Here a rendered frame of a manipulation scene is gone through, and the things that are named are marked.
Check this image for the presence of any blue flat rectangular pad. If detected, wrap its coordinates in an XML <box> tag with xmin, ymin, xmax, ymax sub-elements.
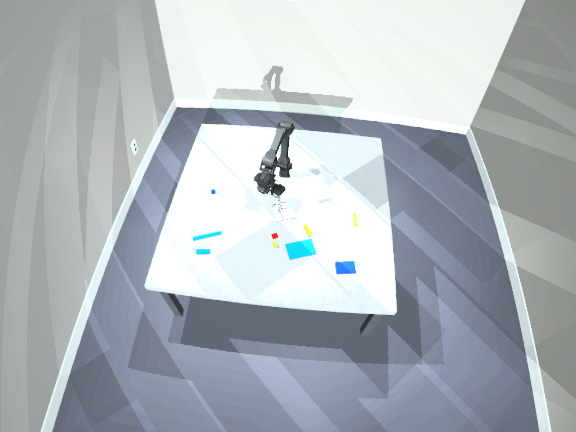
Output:
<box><xmin>335</xmin><ymin>261</ymin><xmax>356</xmax><ymax>274</ymax></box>

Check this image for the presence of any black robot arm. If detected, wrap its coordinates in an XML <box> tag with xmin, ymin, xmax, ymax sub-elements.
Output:
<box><xmin>256</xmin><ymin>121</ymin><xmax>295</xmax><ymax>194</ymax></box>

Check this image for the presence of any cyan flat plate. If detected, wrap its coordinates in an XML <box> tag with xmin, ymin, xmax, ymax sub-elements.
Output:
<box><xmin>285</xmin><ymin>239</ymin><xmax>316</xmax><ymax>260</ymax></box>

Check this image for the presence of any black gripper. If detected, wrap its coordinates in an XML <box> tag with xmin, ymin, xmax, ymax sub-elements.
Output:
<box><xmin>253</xmin><ymin>172</ymin><xmax>286</xmax><ymax>196</ymax></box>

